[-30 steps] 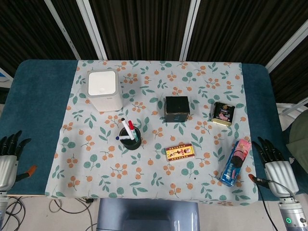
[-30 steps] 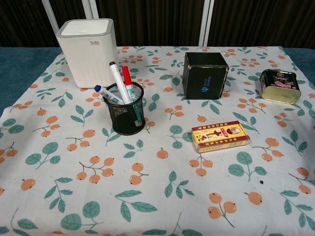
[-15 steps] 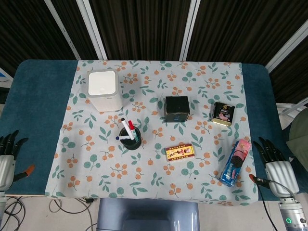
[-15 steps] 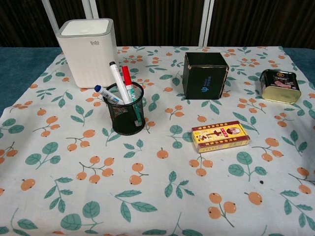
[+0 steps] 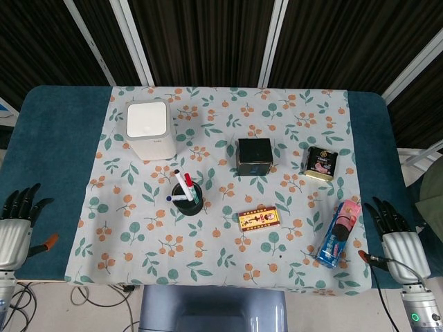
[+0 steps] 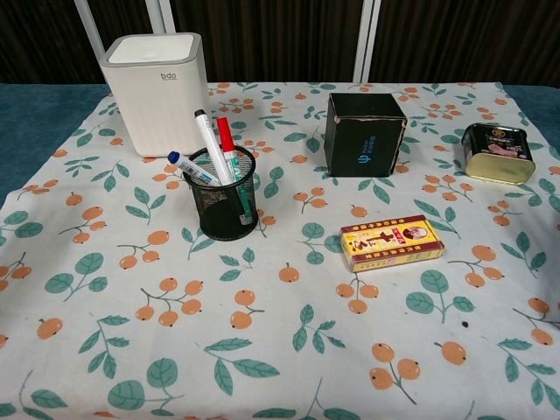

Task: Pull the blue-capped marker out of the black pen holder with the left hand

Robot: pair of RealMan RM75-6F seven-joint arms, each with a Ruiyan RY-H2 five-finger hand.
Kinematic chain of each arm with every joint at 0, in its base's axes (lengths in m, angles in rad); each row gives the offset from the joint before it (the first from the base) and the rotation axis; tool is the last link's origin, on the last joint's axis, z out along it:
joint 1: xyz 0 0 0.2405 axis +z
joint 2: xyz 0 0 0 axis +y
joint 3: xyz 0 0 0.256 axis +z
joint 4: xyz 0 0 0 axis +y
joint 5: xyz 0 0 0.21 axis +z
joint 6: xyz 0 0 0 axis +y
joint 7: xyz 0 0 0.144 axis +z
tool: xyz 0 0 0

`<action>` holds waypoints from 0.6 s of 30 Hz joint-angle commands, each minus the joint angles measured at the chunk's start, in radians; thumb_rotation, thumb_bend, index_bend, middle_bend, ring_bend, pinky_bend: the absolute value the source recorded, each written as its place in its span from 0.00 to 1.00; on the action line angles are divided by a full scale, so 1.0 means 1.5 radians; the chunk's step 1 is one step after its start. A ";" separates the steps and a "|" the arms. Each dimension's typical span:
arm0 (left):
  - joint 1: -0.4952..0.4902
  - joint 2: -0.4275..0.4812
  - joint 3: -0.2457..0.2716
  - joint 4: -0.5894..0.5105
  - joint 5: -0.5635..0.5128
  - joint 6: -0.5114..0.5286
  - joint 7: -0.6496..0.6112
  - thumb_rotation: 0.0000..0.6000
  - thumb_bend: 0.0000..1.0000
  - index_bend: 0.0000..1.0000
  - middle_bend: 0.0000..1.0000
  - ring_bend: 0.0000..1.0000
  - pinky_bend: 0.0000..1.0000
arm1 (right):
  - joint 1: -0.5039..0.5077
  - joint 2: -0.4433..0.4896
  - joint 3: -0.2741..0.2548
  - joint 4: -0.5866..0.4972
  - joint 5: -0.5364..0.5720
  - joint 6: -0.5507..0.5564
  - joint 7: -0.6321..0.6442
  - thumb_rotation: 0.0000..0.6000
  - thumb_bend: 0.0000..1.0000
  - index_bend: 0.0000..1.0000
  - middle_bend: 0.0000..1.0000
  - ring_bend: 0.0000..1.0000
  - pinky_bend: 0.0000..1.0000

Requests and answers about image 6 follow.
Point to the white marker with black cap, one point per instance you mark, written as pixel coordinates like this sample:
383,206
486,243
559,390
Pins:
210,141

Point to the black mesh pen holder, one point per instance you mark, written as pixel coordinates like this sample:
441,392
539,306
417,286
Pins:
223,214

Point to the white marker with red cap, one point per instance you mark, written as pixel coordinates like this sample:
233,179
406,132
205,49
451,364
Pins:
225,135

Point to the white marker with blue cap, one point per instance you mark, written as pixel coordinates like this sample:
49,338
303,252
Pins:
189,165

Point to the black cardboard box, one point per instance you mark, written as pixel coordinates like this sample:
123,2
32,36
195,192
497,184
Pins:
363,144

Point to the yellow red paper carton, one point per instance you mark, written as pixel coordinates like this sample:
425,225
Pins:
394,242

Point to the floral fruit print tablecloth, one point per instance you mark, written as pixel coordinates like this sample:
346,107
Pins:
280,332

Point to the white plastic trash bin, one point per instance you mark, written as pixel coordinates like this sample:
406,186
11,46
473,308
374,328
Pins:
149,109

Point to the gold luncheon meat can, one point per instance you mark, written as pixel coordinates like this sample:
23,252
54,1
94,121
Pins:
499,168

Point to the white partition frame post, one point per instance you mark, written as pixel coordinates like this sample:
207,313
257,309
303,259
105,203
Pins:
161,15
366,39
89,26

